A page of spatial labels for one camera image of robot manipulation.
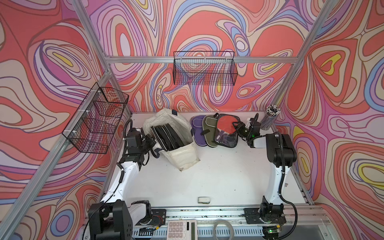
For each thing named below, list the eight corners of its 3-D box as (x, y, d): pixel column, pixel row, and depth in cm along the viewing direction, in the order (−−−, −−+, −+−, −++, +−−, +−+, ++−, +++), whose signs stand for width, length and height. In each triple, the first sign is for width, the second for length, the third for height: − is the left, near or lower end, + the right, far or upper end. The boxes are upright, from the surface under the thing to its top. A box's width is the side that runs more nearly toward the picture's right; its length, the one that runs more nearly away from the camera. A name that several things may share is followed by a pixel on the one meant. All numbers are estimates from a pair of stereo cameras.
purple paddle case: (189, 146, 101) (189, 143, 99) (190, 118, 118) (190, 115, 116) (206, 146, 101) (206, 143, 99) (204, 118, 118) (204, 115, 116)
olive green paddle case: (203, 146, 101) (203, 143, 98) (201, 117, 119) (202, 113, 116) (221, 146, 102) (222, 143, 98) (217, 117, 119) (218, 113, 116)
